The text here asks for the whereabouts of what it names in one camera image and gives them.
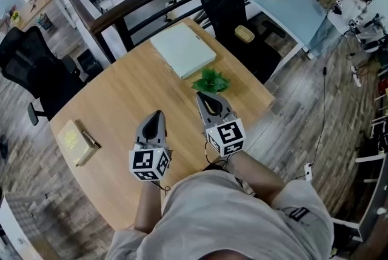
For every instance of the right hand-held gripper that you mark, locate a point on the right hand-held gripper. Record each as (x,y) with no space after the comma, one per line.
(227,136)

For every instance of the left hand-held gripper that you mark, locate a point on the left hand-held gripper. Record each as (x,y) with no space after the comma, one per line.
(148,162)

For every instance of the green plant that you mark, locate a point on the green plant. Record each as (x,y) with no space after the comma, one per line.
(212,81)

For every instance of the person's left forearm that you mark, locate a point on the person's left forearm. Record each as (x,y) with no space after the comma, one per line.
(148,210)

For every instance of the person's right forearm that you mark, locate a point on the person's right forearm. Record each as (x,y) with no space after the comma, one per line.
(254,177)

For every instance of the wooden table with white legs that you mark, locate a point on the wooden table with white legs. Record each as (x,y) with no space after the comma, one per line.
(127,92)

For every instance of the black pen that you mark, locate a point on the black pen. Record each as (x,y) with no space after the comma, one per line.
(91,139)

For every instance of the pale green flat box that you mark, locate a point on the pale green flat box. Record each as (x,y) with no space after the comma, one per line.
(183,49)

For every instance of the beige book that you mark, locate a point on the beige book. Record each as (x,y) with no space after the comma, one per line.
(72,143)

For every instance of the yellow chair pad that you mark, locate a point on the yellow chair pad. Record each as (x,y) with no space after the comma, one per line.
(244,34)

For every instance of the black office chair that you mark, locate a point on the black office chair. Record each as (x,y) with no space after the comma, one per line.
(36,71)
(227,4)

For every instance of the white power strip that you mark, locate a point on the white power strip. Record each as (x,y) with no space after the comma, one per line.
(308,171)

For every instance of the person's grey shirt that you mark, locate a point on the person's grey shirt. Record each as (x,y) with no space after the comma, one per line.
(218,222)

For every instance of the light blue table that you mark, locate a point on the light blue table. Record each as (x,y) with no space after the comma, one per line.
(291,10)

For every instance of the white table with checkered cloth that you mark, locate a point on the white table with checkered cloth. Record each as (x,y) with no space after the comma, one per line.
(18,222)

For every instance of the grey drawer cabinet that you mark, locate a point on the grey drawer cabinet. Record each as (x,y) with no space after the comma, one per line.
(369,201)

